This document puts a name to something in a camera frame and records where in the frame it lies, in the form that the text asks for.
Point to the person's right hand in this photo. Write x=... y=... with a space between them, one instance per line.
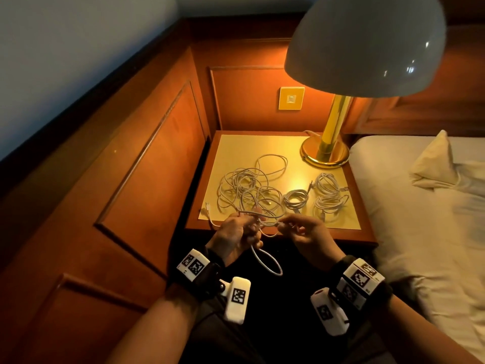
x=314 y=242

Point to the person's left hand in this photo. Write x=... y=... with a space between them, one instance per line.
x=227 y=236

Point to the person's left fingers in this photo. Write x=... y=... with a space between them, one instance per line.
x=250 y=223

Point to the person's right fingers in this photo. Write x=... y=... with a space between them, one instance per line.
x=293 y=222

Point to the person's left forearm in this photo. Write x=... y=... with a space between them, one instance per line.
x=159 y=329

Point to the person's right forearm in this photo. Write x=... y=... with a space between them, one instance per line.
x=420 y=333

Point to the left wrist marker block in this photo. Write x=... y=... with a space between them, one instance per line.
x=193 y=264

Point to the wrist marker block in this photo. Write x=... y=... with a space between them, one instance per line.
x=193 y=264
x=362 y=278

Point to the wooden nightstand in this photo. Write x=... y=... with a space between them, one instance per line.
x=242 y=147

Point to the right wrist marker block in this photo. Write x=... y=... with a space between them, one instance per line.
x=362 y=278

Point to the person's dark trousers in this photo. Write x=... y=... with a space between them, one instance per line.
x=280 y=329

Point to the bed with white sheet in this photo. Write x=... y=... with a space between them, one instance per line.
x=409 y=223

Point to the wooden headboard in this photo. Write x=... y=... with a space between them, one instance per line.
x=447 y=109

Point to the brass lamp with white shade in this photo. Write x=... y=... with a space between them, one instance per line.
x=363 y=45

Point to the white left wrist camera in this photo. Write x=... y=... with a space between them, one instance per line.
x=238 y=299

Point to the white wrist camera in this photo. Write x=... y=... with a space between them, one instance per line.
x=329 y=312
x=238 y=299

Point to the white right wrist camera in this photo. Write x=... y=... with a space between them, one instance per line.
x=329 y=312

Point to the wooden wall panelling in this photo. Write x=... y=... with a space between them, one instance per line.
x=144 y=178

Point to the square wall switch plate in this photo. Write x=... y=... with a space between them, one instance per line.
x=291 y=98

